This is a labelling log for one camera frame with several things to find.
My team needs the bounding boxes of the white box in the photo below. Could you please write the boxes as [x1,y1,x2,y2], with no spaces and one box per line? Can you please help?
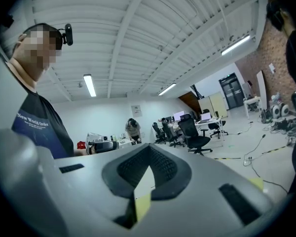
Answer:
[85,132,108,143]

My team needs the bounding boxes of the beige cabinet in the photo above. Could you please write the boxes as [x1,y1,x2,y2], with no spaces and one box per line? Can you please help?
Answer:
[198,91,228,119]

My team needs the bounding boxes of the black office chair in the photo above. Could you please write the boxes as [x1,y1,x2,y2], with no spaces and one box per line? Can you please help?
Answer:
[208,120,229,140]
[152,122,166,145]
[178,114,213,156]
[162,119,185,148]

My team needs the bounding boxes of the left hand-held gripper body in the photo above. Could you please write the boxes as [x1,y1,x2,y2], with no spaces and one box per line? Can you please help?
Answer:
[87,140,120,155]

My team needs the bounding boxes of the tangle of black cables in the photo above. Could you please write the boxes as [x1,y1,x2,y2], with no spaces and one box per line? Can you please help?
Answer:
[260,116,296,145]

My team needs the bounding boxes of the person's head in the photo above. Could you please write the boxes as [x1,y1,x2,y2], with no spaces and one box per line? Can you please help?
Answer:
[11,22,65,83]

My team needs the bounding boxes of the black double door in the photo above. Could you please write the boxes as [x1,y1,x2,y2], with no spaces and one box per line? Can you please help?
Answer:
[219,72,245,110]

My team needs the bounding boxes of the open laptop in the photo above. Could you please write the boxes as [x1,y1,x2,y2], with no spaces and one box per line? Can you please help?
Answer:
[199,112,212,123]

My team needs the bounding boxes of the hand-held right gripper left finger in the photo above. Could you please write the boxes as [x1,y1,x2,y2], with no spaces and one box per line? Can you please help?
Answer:
[54,143,149,237]

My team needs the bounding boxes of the ceiling tube light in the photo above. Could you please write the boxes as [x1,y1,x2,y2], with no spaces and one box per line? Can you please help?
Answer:
[83,74,97,98]
[221,35,252,56]
[158,82,177,96]

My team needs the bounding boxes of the white leaning board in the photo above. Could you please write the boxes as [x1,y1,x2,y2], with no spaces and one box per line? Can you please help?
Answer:
[256,70,269,108]

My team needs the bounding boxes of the brown wooden staircase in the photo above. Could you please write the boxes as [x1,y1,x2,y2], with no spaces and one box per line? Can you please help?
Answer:
[178,91,203,115]

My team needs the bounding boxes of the person's left forearm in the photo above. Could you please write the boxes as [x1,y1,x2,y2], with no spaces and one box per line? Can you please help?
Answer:
[74,148,90,157]

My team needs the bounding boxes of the black head camera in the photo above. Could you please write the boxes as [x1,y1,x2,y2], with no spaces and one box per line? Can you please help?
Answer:
[64,23,74,46]

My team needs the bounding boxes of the white wall poster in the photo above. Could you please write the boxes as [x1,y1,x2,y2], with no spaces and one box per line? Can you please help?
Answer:
[131,105,143,118]

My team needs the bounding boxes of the white table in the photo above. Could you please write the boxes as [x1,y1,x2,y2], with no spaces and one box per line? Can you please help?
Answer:
[243,96,261,120]

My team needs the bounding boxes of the person's black printed t-shirt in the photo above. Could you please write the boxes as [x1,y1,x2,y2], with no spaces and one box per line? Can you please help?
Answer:
[11,91,74,160]

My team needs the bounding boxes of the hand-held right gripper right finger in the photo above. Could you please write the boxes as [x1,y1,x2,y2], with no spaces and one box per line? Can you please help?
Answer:
[138,143,274,237]

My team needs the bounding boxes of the long white desk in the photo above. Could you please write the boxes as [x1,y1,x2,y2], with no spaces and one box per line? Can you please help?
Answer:
[171,117,224,148]

